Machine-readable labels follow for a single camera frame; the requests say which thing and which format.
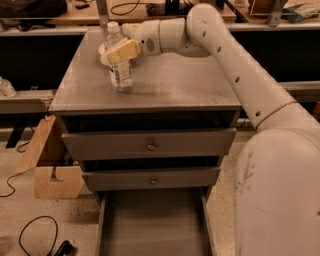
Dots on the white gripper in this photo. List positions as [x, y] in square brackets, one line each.
[147, 37]

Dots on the grey top drawer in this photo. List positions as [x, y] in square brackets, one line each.
[143, 144]

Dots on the clear plastic water bottle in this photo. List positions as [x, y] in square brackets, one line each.
[120, 72]

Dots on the grey bottom drawer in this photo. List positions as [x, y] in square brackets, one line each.
[159, 222]

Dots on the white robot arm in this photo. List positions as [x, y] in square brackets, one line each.
[277, 190]

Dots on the black bag on desk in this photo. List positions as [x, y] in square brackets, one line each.
[32, 8]

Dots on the notched wooden block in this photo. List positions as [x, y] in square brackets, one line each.
[62, 182]

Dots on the wooden board leaning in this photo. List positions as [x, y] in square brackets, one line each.
[37, 143]

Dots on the grey drawer cabinet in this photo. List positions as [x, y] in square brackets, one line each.
[169, 93]

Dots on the grey drawer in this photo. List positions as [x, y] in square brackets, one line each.
[159, 222]
[143, 144]
[151, 178]

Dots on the white paper bowl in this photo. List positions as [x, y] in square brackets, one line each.
[103, 55]

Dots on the grey middle drawer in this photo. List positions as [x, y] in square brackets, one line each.
[151, 178]

